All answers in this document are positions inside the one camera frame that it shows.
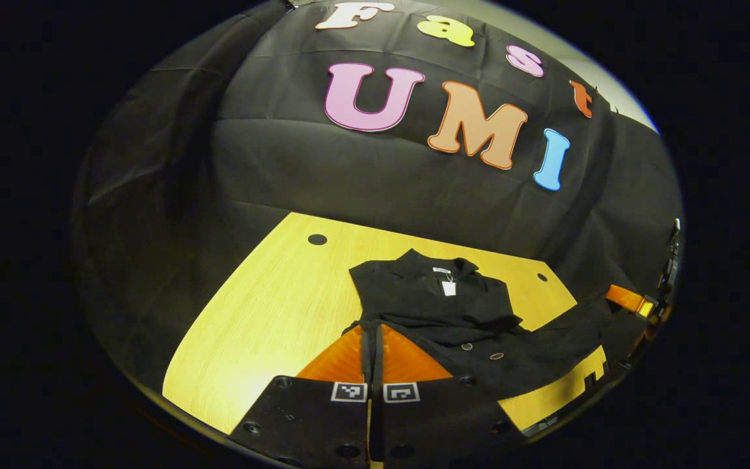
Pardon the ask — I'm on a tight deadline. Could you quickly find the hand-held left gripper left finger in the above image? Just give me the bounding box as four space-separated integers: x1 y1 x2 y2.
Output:
229 324 374 469

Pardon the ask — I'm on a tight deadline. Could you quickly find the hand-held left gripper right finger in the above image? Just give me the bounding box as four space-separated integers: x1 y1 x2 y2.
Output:
374 324 525 469

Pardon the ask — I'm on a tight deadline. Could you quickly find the black buttoned jacket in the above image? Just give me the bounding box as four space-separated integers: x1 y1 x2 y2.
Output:
348 248 618 402

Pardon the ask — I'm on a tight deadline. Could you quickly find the black backdrop cloth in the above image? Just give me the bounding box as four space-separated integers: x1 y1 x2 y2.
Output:
71 0 684 391

